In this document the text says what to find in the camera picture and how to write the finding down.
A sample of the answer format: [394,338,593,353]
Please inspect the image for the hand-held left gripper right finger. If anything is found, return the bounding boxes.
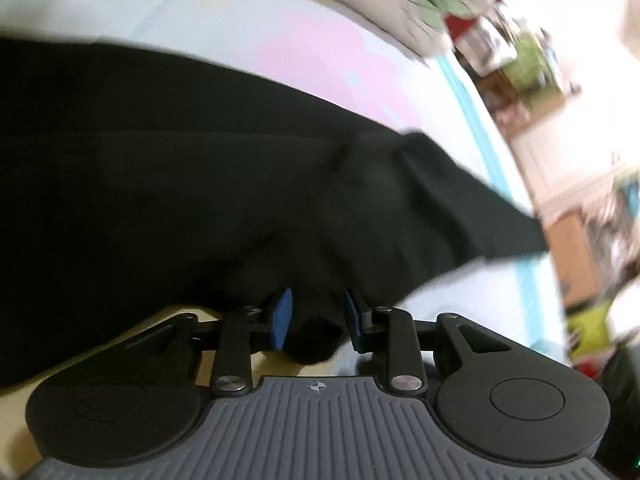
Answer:
[344,288,507,394]

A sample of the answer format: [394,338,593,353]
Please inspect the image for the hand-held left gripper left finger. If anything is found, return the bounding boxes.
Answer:
[123,287,294,395]

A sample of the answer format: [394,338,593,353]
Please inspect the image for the black pants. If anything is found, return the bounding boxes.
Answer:
[0,37,551,391]

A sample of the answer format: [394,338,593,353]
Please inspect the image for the wooden side cabinet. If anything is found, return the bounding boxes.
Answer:
[544,210,603,307]

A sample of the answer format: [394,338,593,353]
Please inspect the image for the yellow-green bag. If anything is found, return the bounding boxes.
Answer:
[565,304,621,363]

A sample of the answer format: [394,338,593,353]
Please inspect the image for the white cabinet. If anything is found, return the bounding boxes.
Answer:
[510,105,640,223]

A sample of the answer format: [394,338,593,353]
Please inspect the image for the pastel printed bed sheet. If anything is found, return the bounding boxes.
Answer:
[0,0,572,480]

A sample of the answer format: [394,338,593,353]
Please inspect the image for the red packet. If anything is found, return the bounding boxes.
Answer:
[444,12,482,46]

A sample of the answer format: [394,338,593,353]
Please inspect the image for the green box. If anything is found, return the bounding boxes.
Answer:
[509,32,558,98]

